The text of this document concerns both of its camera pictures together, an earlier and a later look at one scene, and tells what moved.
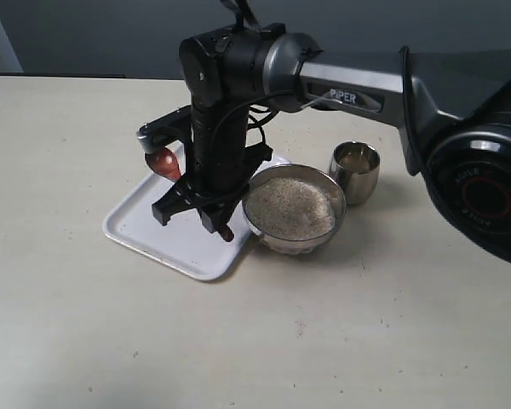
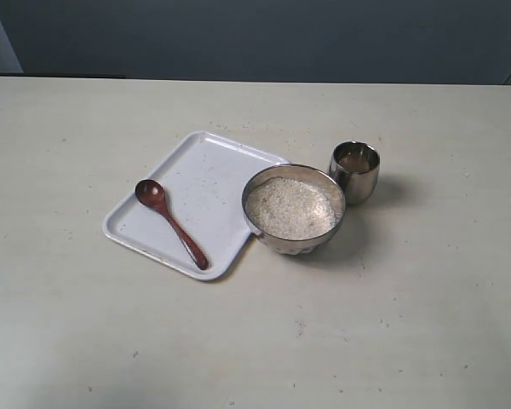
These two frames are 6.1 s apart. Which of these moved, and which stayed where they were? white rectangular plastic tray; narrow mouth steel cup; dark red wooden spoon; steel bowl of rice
Moved: dark red wooden spoon
Stayed: narrow mouth steel cup; steel bowl of rice; white rectangular plastic tray
